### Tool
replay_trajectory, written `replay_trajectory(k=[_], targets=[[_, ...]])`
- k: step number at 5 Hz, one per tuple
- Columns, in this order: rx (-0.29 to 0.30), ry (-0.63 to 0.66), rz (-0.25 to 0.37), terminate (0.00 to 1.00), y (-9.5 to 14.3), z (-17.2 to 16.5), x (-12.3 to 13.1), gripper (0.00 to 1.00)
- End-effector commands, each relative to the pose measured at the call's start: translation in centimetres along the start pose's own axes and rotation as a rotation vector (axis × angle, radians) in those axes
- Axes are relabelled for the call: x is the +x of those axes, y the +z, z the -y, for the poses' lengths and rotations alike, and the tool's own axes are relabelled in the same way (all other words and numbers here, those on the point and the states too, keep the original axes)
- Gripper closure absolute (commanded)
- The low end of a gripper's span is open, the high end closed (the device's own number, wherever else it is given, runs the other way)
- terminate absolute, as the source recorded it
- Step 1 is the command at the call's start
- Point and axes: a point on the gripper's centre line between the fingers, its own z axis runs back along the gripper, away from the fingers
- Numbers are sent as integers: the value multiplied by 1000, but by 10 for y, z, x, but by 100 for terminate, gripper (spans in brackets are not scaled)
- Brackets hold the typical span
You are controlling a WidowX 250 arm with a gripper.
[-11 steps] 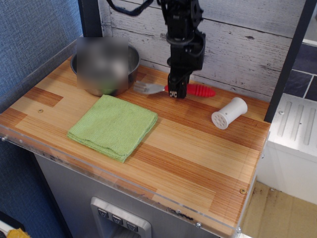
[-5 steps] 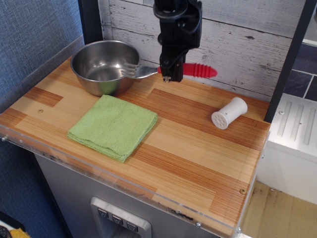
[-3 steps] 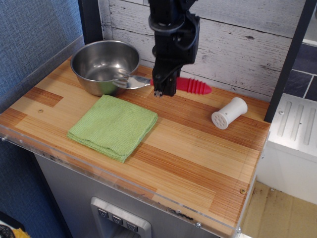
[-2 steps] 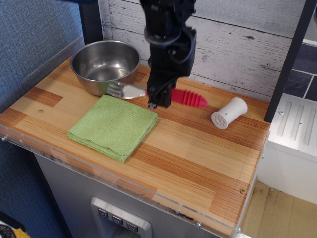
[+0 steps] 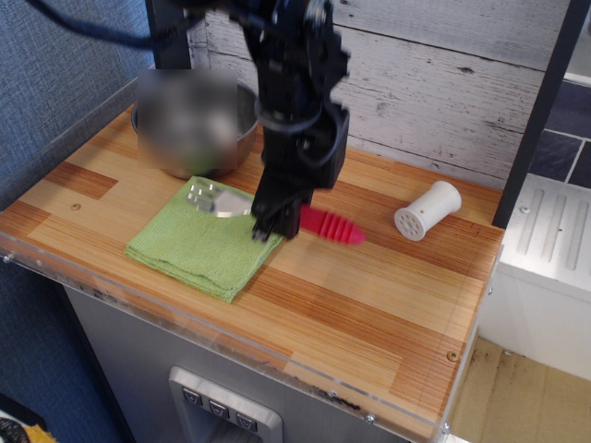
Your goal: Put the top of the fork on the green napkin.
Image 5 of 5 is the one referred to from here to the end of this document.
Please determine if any silver toy fridge cabinet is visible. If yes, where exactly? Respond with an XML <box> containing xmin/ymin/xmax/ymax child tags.
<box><xmin>66</xmin><ymin>287</ymin><xmax>447</xmax><ymax>442</ymax></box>

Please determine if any black vertical frame post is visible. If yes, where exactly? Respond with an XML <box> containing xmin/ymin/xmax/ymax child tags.
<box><xmin>492</xmin><ymin>0</ymin><xmax>590</xmax><ymax>229</ymax></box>

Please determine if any yellow object bottom left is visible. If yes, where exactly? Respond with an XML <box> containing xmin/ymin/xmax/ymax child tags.
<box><xmin>1</xmin><ymin>417</ymin><xmax>57</xmax><ymax>443</ymax></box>

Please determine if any white toy sink unit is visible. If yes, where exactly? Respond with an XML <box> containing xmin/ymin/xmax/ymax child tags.
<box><xmin>478</xmin><ymin>174</ymin><xmax>590</xmax><ymax>379</ymax></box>

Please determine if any red handled metal fork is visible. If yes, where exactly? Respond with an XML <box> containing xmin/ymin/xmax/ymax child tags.
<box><xmin>186</xmin><ymin>177</ymin><xmax>366</xmax><ymax>245</ymax></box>

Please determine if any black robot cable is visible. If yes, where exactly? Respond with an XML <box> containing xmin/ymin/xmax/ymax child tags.
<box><xmin>25</xmin><ymin>0</ymin><xmax>204</xmax><ymax>50</ymax></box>

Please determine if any green folded napkin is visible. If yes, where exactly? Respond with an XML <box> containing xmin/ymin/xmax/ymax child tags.
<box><xmin>125</xmin><ymin>176</ymin><xmax>283</xmax><ymax>303</ymax></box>

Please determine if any white plastic shaker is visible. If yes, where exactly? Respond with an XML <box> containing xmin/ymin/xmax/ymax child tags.
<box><xmin>394</xmin><ymin>181</ymin><xmax>462</xmax><ymax>242</ymax></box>

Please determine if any stainless steel bowl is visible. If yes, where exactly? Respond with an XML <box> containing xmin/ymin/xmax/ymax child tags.
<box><xmin>131</xmin><ymin>71</ymin><xmax>259</xmax><ymax>180</ymax></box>

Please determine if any black left frame post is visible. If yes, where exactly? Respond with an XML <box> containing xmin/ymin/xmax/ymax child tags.
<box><xmin>145</xmin><ymin>0</ymin><xmax>192</xmax><ymax>69</ymax></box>

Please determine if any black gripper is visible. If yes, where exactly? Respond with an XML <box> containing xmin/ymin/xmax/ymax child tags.
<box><xmin>252</xmin><ymin>103</ymin><xmax>349</xmax><ymax>243</ymax></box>

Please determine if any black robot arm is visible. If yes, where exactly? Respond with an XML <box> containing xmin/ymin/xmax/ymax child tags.
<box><xmin>180</xmin><ymin>1</ymin><xmax>350</xmax><ymax>242</ymax></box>

